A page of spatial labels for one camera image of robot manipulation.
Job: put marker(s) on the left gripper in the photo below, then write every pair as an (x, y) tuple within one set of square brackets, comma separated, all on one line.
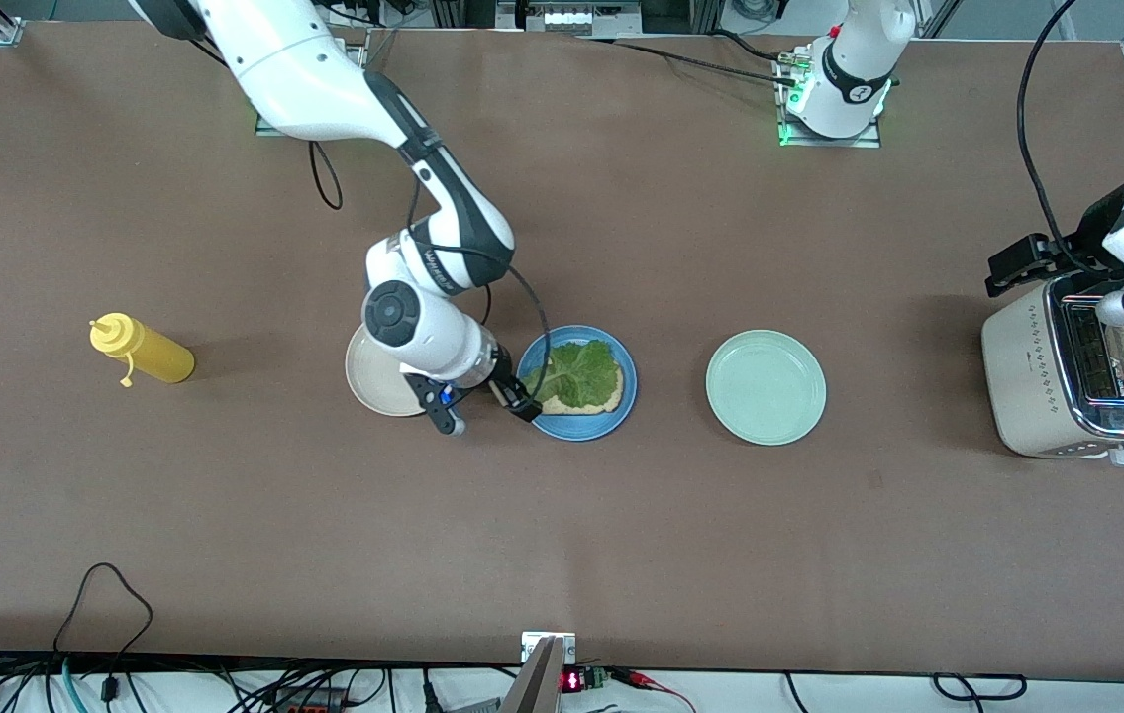
[(1088, 239)]

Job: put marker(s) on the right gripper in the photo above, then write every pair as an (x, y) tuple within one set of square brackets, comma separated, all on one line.
[(503, 381)]

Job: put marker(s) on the green lettuce leaf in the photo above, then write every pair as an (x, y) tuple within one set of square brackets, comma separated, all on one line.
[(581, 374)]

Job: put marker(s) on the yellow squeeze bottle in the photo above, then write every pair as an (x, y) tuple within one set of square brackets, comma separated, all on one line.
[(151, 352)]

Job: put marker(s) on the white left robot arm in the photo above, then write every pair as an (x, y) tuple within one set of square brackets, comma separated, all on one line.
[(854, 69)]

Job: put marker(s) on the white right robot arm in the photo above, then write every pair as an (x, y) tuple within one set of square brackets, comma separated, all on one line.
[(304, 69)]

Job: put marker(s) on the blue plate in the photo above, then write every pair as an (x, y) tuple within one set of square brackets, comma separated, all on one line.
[(581, 426)]

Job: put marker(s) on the beige plate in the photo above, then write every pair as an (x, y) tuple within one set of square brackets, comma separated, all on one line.
[(373, 381)]

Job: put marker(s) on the pale green plate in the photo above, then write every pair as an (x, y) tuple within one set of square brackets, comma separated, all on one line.
[(766, 387)]

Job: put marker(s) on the beige chrome toaster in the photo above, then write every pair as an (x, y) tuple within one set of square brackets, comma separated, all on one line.
[(1022, 376)]

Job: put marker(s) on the red LED display board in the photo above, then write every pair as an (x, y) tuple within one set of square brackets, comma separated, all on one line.
[(576, 680)]

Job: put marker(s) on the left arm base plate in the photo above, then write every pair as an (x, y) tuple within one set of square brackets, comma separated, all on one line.
[(868, 142)]

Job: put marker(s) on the small metal bracket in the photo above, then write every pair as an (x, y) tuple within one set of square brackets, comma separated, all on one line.
[(532, 644)]

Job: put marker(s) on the grey camera mount bar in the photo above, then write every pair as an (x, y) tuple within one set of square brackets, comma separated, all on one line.
[(537, 683)]

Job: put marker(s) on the aluminium corner bracket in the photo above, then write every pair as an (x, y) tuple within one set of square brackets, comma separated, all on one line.
[(2, 35)]

